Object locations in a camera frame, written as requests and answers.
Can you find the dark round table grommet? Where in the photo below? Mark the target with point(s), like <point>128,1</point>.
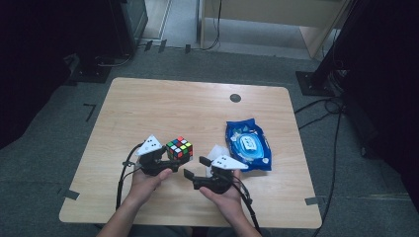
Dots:
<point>235,98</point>

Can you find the black stand base plate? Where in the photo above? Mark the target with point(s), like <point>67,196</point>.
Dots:
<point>90,70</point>

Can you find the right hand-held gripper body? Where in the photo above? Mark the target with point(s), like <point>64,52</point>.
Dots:
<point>219,181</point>

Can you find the person's right hand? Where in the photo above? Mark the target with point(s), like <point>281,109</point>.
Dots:
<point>227,205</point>

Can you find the blue wet wipes packet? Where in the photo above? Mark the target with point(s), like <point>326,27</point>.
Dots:
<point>248,144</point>

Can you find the white wet wipe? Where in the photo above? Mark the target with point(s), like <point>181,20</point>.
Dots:
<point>220,152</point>

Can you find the black stand with base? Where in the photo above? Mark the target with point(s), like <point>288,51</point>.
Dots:
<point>316,84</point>

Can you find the colourful puzzle cube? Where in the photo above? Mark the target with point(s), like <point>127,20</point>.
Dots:
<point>179,148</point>

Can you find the person's left hand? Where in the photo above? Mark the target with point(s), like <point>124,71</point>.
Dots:
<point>146,187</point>

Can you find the light wooden cabinet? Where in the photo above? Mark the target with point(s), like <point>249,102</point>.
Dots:
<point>273,13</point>

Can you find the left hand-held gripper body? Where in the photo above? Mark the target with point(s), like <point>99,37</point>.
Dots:
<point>151,163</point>

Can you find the grey tape strip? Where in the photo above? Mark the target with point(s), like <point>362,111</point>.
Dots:
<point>71,194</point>
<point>312,200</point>

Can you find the dark cabinet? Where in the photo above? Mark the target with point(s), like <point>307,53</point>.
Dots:
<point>130,26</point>

